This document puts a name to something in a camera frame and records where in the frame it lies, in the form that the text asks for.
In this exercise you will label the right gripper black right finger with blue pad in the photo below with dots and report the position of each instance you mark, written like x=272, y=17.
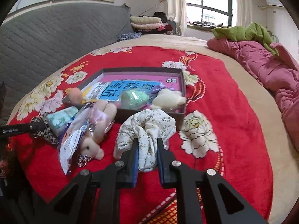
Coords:
x=202, y=196

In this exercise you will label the black framed window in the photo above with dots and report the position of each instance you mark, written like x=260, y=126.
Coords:
x=210, y=12

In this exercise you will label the pink quilt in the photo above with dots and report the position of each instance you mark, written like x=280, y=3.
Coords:
x=278, y=75

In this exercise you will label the leopard print scrunchie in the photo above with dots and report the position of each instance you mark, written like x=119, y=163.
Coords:
x=47, y=134

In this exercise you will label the white floral scrunchie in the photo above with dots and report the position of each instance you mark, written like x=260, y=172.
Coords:
x=147, y=127

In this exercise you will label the grey quilted sofa back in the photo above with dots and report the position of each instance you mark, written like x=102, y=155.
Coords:
x=38, y=43

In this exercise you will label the green sponge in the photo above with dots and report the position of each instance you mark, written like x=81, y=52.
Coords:
x=133, y=99

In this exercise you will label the pink plush bunny keychain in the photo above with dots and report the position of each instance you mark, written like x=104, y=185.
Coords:
x=101, y=119

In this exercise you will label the pink powder puff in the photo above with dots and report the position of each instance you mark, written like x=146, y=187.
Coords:
x=75, y=96

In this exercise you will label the person's left hand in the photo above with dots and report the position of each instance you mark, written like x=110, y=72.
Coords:
x=4, y=167

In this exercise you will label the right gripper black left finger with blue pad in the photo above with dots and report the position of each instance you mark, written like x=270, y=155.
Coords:
x=89, y=190

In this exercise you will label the shallow box pink book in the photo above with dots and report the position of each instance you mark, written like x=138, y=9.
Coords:
x=132, y=89

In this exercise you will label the white air conditioner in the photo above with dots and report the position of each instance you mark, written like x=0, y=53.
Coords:
x=276, y=3

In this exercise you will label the left cream curtain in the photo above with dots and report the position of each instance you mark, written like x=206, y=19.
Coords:
x=177, y=12

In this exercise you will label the stack of folded blankets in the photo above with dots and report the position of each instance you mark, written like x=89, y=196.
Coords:
x=155, y=24

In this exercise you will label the blue white tissue pack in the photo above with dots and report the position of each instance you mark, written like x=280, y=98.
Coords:
x=72, y=136

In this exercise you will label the blue patterned cloth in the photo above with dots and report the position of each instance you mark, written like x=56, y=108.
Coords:
x=129, y=36

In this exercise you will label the red floral blanket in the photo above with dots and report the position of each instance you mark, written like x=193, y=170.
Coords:
x=210, y=132

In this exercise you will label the right cream curtain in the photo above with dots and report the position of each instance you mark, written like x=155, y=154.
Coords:
x=244, y=12

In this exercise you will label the green blanket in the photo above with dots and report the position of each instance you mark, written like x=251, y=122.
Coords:
x=253, y=32

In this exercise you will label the green floral tissue pack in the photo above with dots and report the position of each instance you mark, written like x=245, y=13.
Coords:
x=59, y=120

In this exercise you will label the cream plush bunny purple bow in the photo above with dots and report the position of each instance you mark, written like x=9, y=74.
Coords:
x=168, y=100

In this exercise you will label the cream curtain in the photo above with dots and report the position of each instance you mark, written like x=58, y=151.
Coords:
x=244, y=12
x=177, y=12

